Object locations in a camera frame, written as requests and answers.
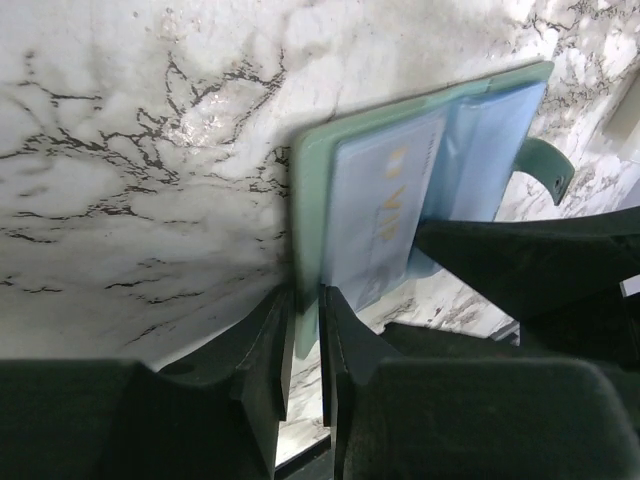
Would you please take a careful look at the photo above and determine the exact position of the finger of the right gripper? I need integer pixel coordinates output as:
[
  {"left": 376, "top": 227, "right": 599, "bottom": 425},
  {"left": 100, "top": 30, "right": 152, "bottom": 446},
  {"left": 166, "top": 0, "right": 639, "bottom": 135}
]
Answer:
[{"left": 414, "top": 208, "right": 639, "bottom": 368}]

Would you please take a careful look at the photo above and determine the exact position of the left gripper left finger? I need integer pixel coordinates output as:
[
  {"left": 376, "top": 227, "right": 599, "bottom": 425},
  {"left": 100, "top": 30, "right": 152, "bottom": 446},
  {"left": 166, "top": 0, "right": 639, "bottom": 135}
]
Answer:
[{"left": 1, "top": 289, "right": 295, "bottom": 479}]

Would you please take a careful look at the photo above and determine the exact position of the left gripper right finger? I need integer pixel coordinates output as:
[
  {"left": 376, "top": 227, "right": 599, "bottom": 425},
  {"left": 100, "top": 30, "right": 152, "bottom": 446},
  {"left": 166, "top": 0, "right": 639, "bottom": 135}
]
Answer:
[{"left": 320, "top": 287, "right": 639, "bottom": 479}]

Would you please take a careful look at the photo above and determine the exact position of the blue patterned credit card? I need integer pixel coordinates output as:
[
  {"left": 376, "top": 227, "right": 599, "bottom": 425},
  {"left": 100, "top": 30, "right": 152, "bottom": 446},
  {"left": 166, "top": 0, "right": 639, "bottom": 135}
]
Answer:
[{"left": 322, "top": 112, "right": 446, "bottom": 310}]

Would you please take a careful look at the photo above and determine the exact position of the green card holder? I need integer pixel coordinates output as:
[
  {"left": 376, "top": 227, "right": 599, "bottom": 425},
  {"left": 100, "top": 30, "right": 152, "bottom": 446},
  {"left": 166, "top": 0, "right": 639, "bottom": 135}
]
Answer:
[{"left": 289, "top": 61, "right": 575, "bottom": 359}]

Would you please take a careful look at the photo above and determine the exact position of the white plastic card tray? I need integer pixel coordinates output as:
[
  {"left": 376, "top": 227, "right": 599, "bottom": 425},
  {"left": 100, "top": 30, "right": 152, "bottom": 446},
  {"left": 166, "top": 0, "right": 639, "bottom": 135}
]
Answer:
[{"left": 603, "top": 75, "right": 640, "bottom": 163}]

